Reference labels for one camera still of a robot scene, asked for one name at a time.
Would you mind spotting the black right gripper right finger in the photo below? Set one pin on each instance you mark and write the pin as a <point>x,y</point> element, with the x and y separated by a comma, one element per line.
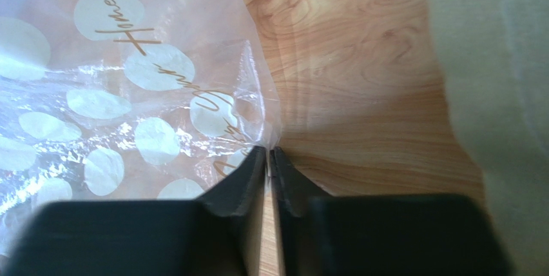
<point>418,234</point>

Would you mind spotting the clear zip top bag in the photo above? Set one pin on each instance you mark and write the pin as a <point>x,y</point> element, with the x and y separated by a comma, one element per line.
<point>126,100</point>

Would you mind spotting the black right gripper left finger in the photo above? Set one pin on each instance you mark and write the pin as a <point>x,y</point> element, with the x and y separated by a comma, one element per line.
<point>218,233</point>

